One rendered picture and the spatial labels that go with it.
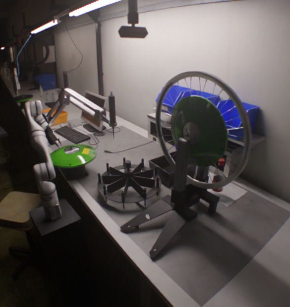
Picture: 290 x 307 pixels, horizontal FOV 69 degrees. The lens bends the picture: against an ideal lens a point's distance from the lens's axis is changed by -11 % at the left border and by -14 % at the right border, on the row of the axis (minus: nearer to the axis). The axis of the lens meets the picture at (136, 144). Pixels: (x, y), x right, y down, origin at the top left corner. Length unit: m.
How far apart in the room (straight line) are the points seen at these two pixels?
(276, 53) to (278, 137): 0.47
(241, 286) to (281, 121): 0.88
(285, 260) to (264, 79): 0.94
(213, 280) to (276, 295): 0.25
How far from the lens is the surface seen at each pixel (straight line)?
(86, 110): 1.59
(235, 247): 1.14
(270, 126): 1.47
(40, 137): 1.30
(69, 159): 1.45
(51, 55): 4.98
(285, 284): 1.09
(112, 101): 1.39
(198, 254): 1.07
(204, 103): 0.97
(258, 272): 1.08
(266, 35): 1.45
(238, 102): 0.88
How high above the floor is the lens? 1.73
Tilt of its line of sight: 24 degrees down
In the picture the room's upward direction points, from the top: 1 degrees counter-clockwise
